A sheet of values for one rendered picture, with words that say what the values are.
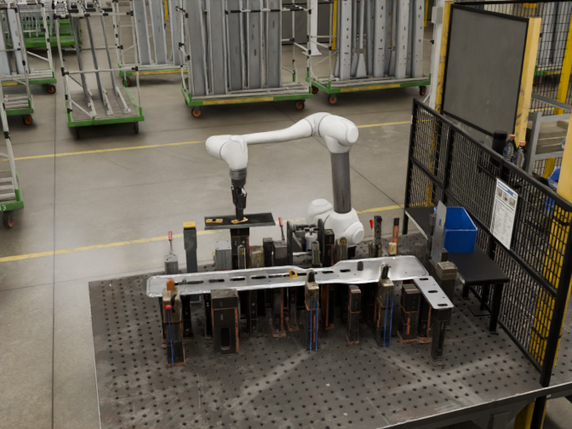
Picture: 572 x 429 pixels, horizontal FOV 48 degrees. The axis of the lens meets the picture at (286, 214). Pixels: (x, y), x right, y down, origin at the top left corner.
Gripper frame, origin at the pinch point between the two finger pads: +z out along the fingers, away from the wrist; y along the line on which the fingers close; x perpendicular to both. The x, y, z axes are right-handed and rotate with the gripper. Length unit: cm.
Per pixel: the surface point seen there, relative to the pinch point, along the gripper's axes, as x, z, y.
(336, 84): 488, 91, -534
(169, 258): -40.6, 14.3, -0.2
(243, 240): -0.4, 14.2, 3.3
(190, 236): -25.0, 9.5, -8.2
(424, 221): 101, 18, 35
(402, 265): 58, 20, 62
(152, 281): -53, 20, 7
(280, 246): 10.1, 12.4, 23.1
